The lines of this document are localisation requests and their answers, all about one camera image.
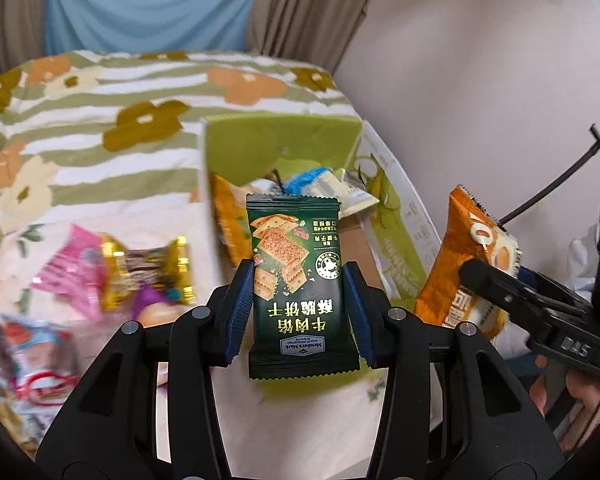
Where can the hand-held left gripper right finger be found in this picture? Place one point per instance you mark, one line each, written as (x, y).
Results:
(356, 310)

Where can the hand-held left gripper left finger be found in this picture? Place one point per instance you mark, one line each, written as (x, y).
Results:
(240, 310)

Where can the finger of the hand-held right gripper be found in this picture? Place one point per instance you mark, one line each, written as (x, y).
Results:
(500, 285)

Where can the orange snack packet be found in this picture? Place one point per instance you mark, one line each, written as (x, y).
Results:
(450, 270)

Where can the dark green cracker packet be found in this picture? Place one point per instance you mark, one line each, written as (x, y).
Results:
(300, 280)

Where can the green cardboard box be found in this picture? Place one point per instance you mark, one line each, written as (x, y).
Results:
(280, 145)

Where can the pink striped snack packet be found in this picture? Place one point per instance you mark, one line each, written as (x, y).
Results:
(70, 272)

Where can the person's right hand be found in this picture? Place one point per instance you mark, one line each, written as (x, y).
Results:
(585, 400)

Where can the white cloth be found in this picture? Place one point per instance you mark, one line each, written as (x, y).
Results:
(585, 260)

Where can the orange crinkled packet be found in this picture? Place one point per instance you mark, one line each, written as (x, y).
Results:
(230, 220)

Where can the gold candy wrapper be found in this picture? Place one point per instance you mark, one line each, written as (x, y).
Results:
(145, 270)

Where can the blue white packet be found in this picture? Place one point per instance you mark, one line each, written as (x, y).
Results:
(310, 180)

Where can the floral striped blanket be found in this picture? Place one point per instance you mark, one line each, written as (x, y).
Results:
(105, 90)

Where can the beige curtain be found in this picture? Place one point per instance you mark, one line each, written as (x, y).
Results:
(10, 35)
(300, 5)

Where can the blue curtain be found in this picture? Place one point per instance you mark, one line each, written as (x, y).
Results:
(150, 5)

